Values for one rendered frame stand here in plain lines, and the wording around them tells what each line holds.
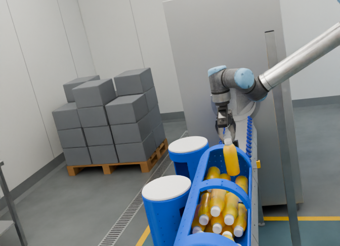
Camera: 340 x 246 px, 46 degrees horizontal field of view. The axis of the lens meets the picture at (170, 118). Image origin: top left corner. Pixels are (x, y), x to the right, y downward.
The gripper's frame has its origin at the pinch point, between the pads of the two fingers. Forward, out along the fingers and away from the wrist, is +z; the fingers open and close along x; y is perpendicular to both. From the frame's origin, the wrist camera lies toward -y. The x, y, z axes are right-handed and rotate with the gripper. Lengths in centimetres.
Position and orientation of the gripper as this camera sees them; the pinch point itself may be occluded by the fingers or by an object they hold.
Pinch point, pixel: (227, 140)
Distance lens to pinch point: 201.7
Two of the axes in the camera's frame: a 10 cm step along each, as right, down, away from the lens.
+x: -9.6, 1.3, 2.4
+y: 1.9, -3.1, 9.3
